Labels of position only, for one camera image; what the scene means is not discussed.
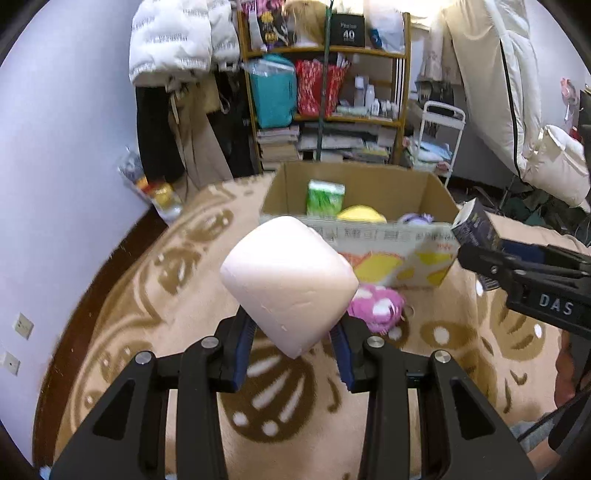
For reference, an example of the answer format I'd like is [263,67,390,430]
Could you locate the stack of papers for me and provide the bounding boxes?
[298,124,393,163]

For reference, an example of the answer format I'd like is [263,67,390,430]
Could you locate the yellow soft toy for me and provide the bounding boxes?
[336,204,386,223]

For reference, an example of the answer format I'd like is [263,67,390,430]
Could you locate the beige hanging trousers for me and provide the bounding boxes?
[168,83,234,190]

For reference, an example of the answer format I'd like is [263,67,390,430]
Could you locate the pink plush toy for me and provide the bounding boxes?
[346,283,407,335]

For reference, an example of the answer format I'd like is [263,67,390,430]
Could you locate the white foam block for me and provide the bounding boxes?
[219,216,358,360]

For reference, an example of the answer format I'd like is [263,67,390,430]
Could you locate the pink and black printed bag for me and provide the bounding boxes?
[247,0,289,51]

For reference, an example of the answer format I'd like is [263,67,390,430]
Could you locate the white trolley cart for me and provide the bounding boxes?
[402,102,466,188]

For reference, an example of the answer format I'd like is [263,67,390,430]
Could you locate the blonde wig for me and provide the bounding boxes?
[283,0,329,47]

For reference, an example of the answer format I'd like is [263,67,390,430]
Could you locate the pink fan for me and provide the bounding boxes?
[560,76,580,134]

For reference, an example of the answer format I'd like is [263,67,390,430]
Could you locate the teal bag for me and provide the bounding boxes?
[249,55,298,129]

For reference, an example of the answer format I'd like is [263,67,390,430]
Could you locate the clear plastic bag of items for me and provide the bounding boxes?
[117,147,183,222]

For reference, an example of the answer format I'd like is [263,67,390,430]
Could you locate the printed cardboard box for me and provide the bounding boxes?
[259,161,462,289]

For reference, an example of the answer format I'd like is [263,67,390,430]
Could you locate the green pole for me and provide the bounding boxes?
[316,0,333,162]

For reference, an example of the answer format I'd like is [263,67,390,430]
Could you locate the floral sheer curtain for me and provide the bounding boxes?
[406,0,462,86]

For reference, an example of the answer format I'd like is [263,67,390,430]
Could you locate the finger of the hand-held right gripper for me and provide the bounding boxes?
[498,238,591,274]
[457,244,555,291]

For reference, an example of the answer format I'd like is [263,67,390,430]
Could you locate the wooden shelf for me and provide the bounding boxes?
[236,9,411,171]

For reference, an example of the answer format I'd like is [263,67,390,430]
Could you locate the black box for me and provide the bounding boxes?
[330,14,365,47]

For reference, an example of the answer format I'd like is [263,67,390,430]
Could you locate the black cable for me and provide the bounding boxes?
[510,404,571,437]

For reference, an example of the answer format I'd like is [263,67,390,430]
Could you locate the white puffer jacket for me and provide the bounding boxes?
[128,0,241,86]

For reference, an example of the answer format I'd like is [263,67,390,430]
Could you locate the white plastic bag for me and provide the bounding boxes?
[365,0,406,52]

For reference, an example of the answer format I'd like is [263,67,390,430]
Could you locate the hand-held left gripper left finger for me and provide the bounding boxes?
[48,314,257,480]

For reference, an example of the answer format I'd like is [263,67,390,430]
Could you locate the person's right forearm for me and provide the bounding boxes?
[554,335,580,409]

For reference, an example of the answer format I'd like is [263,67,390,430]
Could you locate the green tissue pack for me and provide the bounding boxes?
[306,180,347,217]

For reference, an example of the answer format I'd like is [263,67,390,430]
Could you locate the red gift bag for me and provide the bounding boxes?
[295,59,349,117]

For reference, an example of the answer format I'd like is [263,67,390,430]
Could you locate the white folded mattress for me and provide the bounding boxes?
[443,0,591,176]

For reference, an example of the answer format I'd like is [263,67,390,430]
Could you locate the light blue cloth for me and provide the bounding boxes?
[411,141,451,162]

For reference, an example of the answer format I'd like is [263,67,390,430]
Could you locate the stack of books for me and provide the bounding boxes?
[256,126,301,171]

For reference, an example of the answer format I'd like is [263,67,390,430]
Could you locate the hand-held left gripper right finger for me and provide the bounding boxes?
[329,318,532,480]

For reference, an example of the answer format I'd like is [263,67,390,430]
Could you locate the row of cosmetic bottles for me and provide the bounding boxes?
[353,76,400,116]

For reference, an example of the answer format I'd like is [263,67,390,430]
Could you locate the small dark carton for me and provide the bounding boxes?
[450,198,502,252]

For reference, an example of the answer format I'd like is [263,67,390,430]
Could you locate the black hanging garment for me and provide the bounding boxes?
[208,74,254,178]
[135,85,185,185]

